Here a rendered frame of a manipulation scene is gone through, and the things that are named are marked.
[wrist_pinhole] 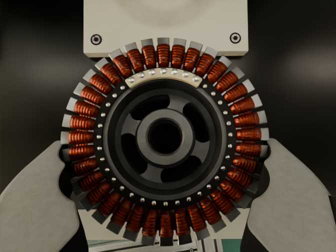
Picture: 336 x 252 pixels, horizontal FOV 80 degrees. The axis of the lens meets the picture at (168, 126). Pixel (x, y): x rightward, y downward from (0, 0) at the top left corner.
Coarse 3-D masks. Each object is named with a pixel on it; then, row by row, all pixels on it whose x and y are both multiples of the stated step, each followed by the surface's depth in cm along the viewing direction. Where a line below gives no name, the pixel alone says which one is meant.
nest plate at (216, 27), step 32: (96, 0) 18; (128, 0) 18; (160, 0) 18; (192, 0) 18; (224, 0) 18; (96, 32) 18; (128, 32) 18; (160, 32) 18; (192, 32) 18; (224, 32) 18
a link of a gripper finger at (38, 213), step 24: (24, 168) 9; (48, 168) 9; (24, 192) 8; (48, 192) 8; (0, 216) 7; (24, 216) 7; (48, 216) 7; (72, 216) 7; (0, 240) 6; (24, 240) 6; (48, 240) 6; (72, 240) 6
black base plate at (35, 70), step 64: (0, 0) 20; (64, 0) 20; (256, 0) 20; (320, 0) 20; (0, 64) 19; (64, 64) 19; (256, 64) 19; (320, 64) 19; (0, 128) 19; (64, 128) 19; (320, 128) 19; (0, 192) 19; (256, 192) 19
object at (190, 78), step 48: (144, 48) 11; (192, 48) 11; (96, 96) 11; (144, 96) 13; (192, 96) 13; (240, 96) 11; (96, 144) 11; (144, 144) 11; (192, 144) 11; (240, 144) 10; (96, 192) 10; (144, 192) 11; (192, 192) 11; (240, 192) 10; (144, 240) 10
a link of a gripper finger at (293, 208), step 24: (264, 144) 11; (264, 168) 9; (288, 168) 9; (264, 192) 8; (288, 192) 8; (312, 192) 8; (264, 216) 7; (288, 216) 7; (312, 216) 7; (264, 240) 6; (288, 240) 6; (312, 240) 6
